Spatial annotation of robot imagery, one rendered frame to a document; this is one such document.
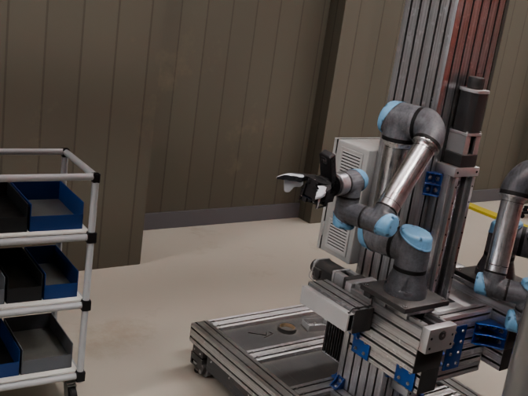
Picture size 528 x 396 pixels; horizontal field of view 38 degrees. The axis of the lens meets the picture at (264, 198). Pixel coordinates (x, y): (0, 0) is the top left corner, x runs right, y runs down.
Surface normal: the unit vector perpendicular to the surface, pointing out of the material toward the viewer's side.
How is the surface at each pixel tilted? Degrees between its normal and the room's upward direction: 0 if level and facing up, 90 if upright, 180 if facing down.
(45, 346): 0
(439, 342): 90
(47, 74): 90
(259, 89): 90
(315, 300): 90
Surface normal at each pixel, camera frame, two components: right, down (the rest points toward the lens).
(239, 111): 0.57, 0.30
